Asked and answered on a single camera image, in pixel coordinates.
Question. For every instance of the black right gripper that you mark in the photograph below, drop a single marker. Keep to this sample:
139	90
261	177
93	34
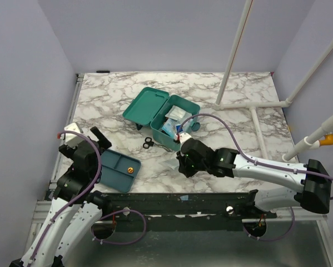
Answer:
184	157

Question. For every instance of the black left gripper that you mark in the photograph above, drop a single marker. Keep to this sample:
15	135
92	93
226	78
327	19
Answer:
104	143

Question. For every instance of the clear zip bag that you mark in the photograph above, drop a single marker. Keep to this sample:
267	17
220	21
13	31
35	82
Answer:
172	164

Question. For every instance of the teal divided tray insert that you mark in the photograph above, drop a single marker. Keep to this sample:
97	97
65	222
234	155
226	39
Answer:
114	172

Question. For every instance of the white blue bandage roll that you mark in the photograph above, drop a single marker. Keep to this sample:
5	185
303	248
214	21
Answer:
179	129

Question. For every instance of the white gauze pad packet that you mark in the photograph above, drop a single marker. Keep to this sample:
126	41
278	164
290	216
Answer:
178	114

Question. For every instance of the teal medicine kit box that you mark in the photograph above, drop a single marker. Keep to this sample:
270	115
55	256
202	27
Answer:
149	109

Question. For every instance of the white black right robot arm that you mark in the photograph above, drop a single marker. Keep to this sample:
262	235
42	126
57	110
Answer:
305	185

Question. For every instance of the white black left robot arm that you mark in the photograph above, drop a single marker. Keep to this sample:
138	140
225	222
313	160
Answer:
66	194

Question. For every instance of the yellow pipe fitting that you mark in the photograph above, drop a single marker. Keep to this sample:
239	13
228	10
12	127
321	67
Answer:
327	140

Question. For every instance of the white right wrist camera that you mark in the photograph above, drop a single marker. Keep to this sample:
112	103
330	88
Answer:
182	137

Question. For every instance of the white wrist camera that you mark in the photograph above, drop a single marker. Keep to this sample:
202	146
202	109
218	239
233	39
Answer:
70	139
182	137

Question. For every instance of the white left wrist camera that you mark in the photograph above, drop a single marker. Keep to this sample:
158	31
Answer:
70	139

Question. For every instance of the black handled bandage scissors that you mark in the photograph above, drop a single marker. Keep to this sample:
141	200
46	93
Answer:
149	142

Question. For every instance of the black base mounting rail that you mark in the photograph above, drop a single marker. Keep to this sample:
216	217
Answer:
142	212

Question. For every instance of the white PVC pipe frame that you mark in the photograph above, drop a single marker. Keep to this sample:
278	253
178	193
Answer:
304	75

